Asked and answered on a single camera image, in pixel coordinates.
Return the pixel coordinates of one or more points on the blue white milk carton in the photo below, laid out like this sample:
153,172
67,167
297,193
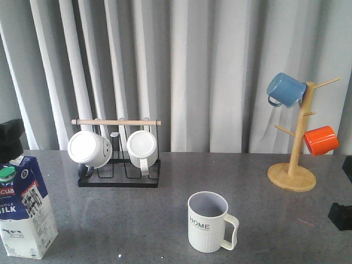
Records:
28,227

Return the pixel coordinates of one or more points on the white HOME mug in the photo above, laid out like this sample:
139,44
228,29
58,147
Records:
210,226

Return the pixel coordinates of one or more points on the ribbed white mug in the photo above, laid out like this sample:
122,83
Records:
142,150

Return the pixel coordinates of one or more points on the black wire mug rack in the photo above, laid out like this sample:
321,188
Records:
119,171

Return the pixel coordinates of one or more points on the smooth white mug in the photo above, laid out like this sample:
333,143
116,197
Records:
90,149

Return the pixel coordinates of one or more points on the grey white curtain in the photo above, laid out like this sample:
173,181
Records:
200,67

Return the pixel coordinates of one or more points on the blue enamel mug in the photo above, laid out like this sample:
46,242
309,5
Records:
285,90

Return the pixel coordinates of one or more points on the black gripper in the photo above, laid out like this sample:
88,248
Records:
11,146
340,215

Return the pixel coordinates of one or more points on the orange enamel mug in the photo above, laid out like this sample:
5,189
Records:
321,140

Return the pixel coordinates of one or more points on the wooden mug tree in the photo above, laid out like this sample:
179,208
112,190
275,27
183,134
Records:
291,176

